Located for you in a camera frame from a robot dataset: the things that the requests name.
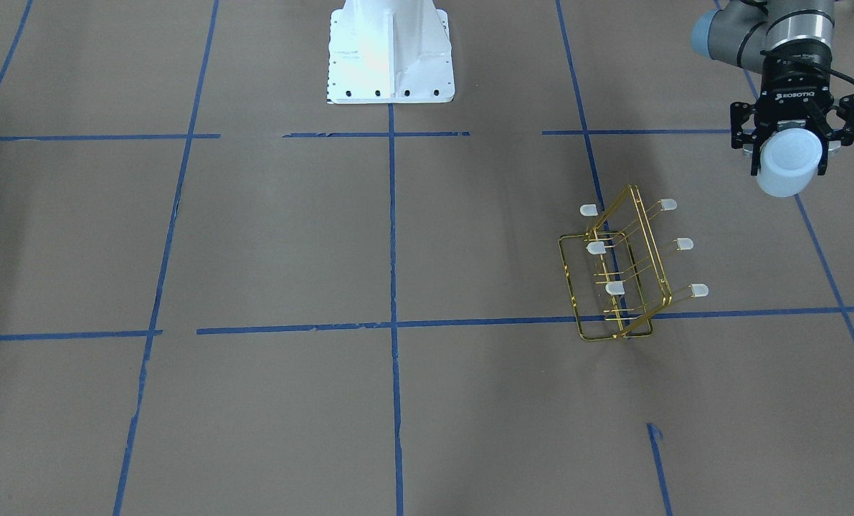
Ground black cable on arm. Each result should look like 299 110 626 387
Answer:
792 57 854 108

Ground gold wire cup holder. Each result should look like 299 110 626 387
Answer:
557 185 711 342

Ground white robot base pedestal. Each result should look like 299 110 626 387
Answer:
326 1 456 105

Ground light blue plastic cup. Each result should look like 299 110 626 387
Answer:
756 128 825 197

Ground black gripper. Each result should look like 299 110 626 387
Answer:
729 56 854 177

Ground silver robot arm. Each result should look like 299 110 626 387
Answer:
691 1 854 176

